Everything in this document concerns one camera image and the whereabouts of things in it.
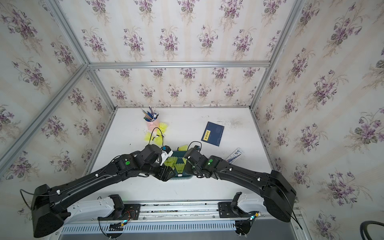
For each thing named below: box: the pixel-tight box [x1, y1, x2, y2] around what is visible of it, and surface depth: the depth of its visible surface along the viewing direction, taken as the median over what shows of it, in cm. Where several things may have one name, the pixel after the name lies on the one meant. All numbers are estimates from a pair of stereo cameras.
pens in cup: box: [140, 105, 159, 122], surface depth 103 cm
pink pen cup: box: [143, 117, 160, 133], surface depth 101 cm
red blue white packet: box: [225, 147, 245, 164], surface depth 95 cm
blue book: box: [201, 121, 225, 147], surface depth 105 cm
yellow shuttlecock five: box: [144, 131, 157, 143], surface depth 100 cm
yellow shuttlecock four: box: [175, 163, 185, 177], surface depth 86 cm
